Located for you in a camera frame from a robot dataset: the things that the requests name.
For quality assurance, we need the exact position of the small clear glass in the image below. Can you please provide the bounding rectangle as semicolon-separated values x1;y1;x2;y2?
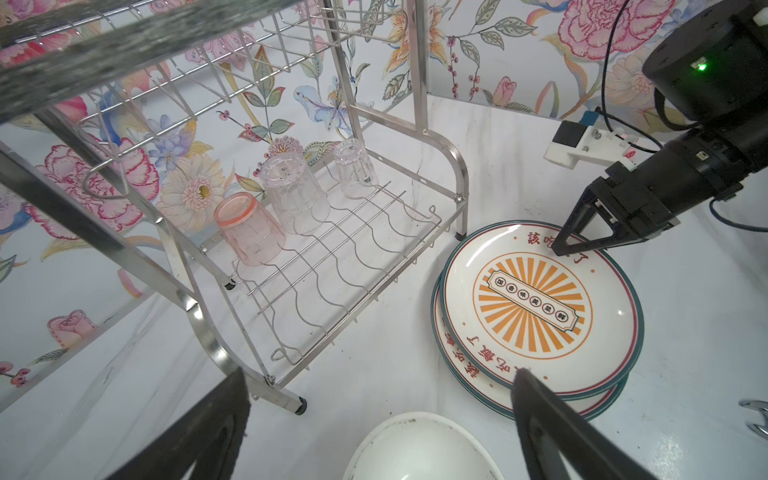
333;138;379;199

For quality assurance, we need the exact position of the steel two-tier dish rack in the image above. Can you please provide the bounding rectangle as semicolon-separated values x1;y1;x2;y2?
1;1;469;415

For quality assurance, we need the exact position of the clear ribbed glass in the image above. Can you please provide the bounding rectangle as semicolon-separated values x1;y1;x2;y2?
259;152;330;235

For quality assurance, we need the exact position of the orange bowl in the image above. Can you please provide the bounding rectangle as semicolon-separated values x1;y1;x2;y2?
343;412;503;479

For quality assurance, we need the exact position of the pink drinking glass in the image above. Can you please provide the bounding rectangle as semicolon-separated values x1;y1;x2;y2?
214;192;286;267

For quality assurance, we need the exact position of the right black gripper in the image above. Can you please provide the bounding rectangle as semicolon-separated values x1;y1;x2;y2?
552;113;767;256

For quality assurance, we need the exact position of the white patterned plate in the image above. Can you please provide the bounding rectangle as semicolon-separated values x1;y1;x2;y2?
430;278;515;420

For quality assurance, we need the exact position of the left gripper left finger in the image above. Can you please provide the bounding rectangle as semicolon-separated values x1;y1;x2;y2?
110;370;250;479

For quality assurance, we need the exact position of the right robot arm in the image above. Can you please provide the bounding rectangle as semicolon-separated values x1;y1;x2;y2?
545;1;767;256

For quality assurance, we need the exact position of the orange striped plate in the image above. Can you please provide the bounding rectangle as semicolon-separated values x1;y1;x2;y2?
431;258;644;419
438;220;645;400

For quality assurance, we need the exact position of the silver open-end wrench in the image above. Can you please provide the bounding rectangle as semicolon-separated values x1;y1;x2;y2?
739;398;768;442

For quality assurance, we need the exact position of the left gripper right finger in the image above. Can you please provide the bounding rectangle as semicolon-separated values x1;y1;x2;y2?
511;369;653;479

